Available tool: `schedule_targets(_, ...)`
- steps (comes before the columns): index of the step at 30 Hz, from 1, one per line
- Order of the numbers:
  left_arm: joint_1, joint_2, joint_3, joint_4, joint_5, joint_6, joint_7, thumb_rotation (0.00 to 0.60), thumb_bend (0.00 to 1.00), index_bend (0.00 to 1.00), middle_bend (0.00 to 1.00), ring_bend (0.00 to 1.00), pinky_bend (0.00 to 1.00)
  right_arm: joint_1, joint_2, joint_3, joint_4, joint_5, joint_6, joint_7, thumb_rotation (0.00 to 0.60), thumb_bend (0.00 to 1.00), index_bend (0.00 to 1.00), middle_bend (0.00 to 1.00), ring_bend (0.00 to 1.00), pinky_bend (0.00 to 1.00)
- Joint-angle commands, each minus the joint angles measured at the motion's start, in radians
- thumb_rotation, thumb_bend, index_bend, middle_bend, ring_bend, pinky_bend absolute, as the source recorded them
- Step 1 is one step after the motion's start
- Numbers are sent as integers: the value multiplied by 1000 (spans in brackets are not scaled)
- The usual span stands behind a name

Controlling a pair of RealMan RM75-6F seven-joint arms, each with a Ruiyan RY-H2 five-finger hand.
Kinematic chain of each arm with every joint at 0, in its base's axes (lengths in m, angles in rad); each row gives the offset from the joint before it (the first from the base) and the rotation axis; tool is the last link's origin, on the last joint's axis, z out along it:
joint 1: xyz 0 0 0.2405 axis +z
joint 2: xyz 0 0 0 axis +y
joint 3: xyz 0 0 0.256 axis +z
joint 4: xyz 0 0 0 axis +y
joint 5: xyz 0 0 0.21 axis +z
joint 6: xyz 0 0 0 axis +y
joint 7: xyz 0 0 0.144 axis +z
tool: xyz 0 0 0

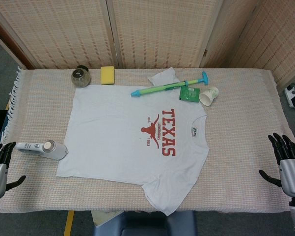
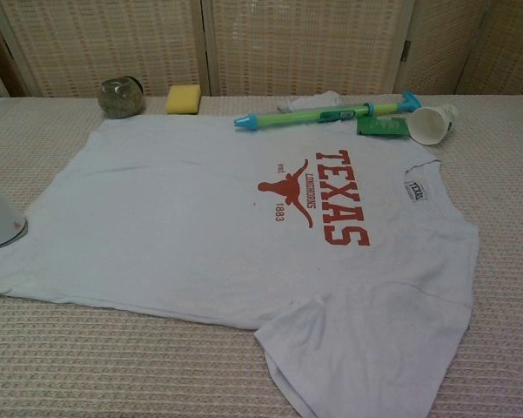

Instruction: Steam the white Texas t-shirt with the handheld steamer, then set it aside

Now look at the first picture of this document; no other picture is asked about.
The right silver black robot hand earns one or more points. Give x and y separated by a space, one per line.
290 172

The white handheld steam iron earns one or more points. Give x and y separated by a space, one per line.
55 150

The beige woven fringed tablecloth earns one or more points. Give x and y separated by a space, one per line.
240 137

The white power strip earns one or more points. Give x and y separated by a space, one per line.
292 94

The white paper cup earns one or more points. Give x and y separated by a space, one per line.
207 97

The white Texas print T-shirt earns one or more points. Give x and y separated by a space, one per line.
108 127

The green foil packet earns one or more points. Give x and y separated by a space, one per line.
188 94

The round glass jar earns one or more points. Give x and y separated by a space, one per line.
80 78

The wicker folding screen panel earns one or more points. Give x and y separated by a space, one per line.
159 32
63 32
272 32

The yellow sponge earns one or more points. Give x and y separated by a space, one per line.
107 75

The blue padded seat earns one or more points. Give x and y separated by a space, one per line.
147 225

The green blue water pump toy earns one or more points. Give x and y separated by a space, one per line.
159 87

